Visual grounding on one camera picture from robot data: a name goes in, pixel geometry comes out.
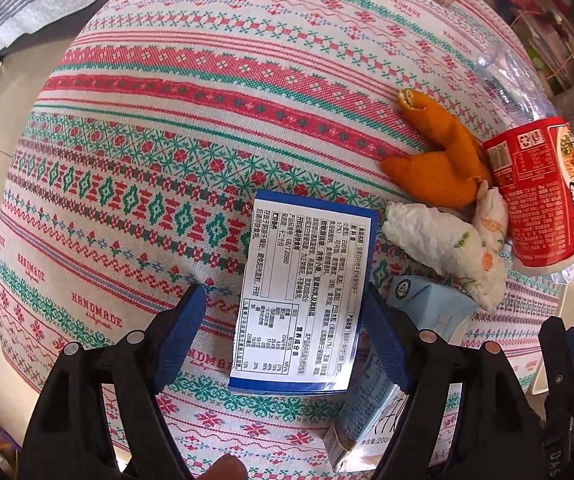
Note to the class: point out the orange peel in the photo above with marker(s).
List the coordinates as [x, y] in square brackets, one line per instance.
[442, 160]

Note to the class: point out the clear plastic bottle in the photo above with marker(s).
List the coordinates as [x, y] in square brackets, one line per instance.
[512, 75]

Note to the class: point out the patterned red green tablecloth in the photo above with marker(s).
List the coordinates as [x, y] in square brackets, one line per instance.
[192, 110]

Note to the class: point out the person's left hand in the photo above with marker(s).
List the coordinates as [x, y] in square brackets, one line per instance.
[224, 467]

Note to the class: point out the floral crumpled tissue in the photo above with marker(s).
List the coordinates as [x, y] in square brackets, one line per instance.
[447, 250]

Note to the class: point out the white plastic bin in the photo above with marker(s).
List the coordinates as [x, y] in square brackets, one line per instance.
[572, 295]

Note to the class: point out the red instant noodle cup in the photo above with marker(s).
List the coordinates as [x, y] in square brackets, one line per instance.
[542, 195]

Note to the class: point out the light blue milk carton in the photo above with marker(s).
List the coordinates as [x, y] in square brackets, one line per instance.
[432, 310]

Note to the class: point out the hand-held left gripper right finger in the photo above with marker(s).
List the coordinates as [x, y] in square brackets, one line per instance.
[389, 340]

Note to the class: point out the blue and white cardboard box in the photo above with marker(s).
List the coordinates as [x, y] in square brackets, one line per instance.
[307, 285]

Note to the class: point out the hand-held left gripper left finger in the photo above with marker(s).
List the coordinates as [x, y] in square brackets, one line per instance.
[182, 335]

